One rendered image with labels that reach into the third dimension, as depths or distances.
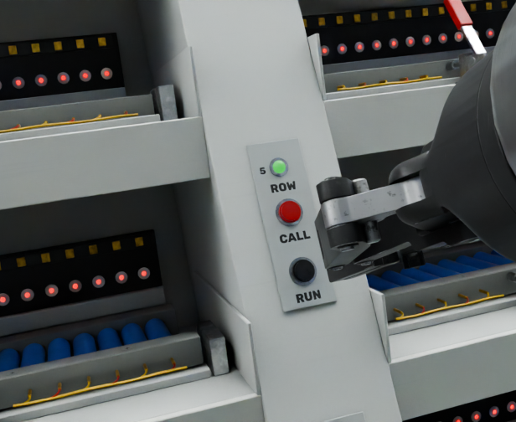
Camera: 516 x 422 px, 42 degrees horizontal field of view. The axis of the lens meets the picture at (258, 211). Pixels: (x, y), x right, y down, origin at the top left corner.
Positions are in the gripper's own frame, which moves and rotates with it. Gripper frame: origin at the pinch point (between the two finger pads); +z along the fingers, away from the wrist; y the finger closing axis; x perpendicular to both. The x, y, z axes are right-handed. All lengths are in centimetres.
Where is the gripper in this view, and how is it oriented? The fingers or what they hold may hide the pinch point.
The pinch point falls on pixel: (355, 247)
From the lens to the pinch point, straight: 38.2
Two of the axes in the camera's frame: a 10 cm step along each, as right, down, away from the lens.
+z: -2.2, 2.2, 9.5
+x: -2.1, -9.6, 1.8
